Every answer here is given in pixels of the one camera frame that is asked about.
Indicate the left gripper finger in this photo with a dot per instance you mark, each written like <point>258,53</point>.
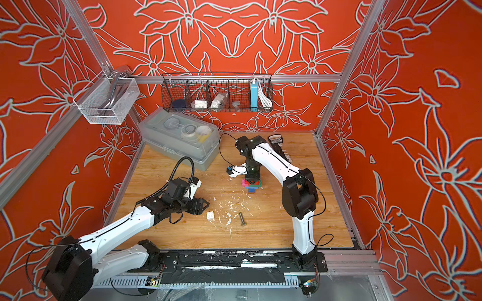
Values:
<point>200,203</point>
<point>196,211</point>

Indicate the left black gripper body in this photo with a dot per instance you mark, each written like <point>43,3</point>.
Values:
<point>178,205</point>

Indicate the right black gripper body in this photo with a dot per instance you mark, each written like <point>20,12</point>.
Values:
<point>253,170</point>

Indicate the white 2x2 lego brick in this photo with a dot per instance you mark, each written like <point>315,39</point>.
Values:
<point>210,216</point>

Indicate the green 2x4 lego brick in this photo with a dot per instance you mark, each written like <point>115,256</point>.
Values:
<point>260,185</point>

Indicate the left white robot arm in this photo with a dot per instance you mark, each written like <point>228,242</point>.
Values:
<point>78,264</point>

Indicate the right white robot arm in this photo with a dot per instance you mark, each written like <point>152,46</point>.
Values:
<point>299,192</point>

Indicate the steel hex bolt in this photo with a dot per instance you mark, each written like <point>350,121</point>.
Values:
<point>243,222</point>

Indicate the grey lidded plastic box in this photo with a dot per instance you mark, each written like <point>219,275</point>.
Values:
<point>178,135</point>

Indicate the clear bag in basket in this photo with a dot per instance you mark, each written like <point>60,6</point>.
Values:
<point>219,102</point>

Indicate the light blue box in basket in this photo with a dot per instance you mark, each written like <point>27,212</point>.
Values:
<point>254,96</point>

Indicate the white packet in basket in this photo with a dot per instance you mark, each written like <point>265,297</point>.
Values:
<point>201,104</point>

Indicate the dark round jar in basket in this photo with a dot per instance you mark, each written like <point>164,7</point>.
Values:
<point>179,105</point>

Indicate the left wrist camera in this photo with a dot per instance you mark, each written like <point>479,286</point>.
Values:
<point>195,184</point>

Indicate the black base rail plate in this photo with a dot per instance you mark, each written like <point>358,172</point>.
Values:
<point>228,266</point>

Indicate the white slotted cable duct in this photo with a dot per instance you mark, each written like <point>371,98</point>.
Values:
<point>149,283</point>

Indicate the black wire basket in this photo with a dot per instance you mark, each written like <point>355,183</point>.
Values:
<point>196,86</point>

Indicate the clear plastic wall bin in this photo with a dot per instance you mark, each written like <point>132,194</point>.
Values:
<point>110,99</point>

